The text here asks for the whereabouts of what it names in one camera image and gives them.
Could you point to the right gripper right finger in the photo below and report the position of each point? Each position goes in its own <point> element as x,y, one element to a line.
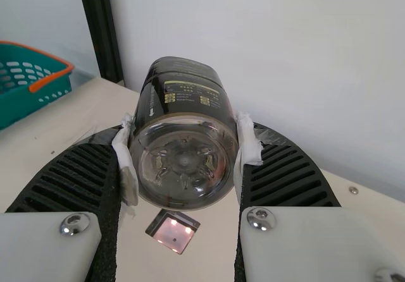
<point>284,181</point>

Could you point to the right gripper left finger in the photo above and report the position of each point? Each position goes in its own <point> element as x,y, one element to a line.
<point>72,174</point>

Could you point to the dark coffee bottle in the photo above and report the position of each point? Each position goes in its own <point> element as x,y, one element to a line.
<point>183,105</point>

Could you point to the teal shopping basket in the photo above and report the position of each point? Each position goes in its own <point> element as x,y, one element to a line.
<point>19,105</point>

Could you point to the small square scanner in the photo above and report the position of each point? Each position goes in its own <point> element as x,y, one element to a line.
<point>172,231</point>

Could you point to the black post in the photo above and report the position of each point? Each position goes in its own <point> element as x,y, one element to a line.
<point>98,26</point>

